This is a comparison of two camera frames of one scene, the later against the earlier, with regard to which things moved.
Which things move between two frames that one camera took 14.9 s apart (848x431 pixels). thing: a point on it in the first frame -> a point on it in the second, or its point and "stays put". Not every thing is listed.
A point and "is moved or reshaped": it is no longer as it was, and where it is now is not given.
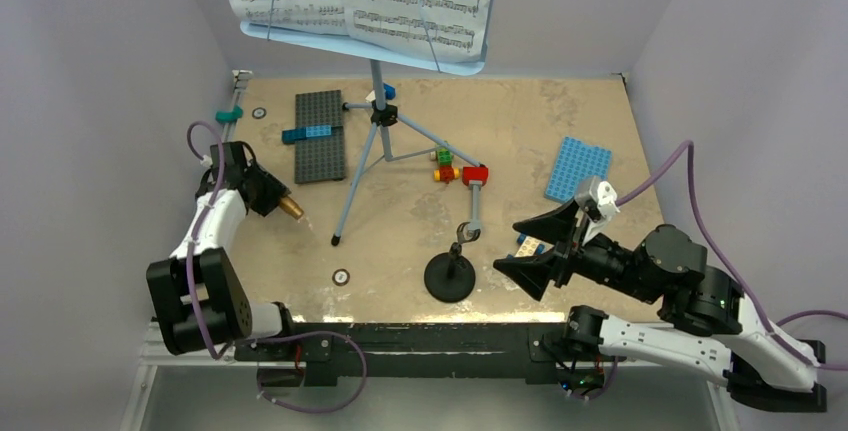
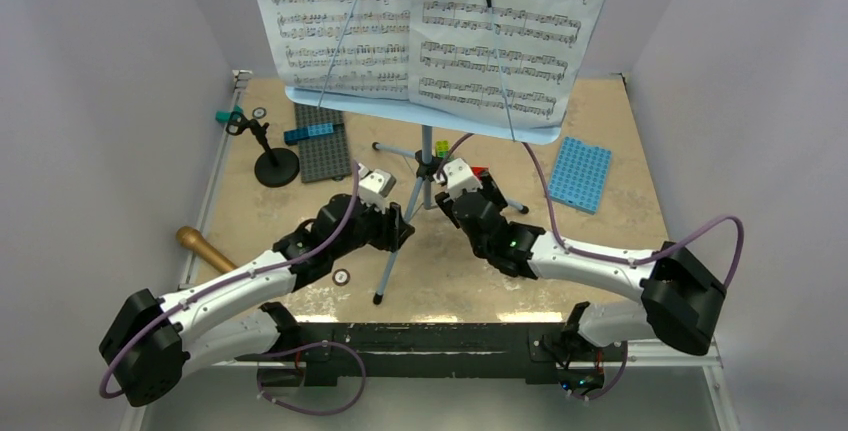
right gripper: [551, 227] -> [491, 192]
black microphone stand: [450, 276] -> [276, 167]
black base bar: [332, 351] stays put
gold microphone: [291, 207] is moved or reshaped
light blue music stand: [384, 115] -> [430, 120]
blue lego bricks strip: [289, 136] stays put
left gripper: [273, 191] -> [392, 229]
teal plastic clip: [229, 117] stays put
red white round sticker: [340, 277] stays put
